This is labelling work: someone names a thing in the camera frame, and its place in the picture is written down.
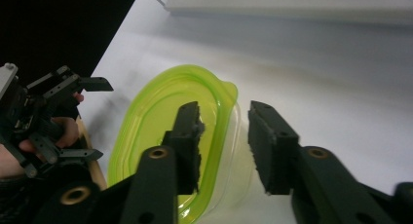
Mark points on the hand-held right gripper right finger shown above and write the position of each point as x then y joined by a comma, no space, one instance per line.
272,146

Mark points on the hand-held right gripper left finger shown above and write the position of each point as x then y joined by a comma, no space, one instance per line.
181,146

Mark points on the green rectangular plastic tray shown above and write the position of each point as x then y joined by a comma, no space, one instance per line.
156,120

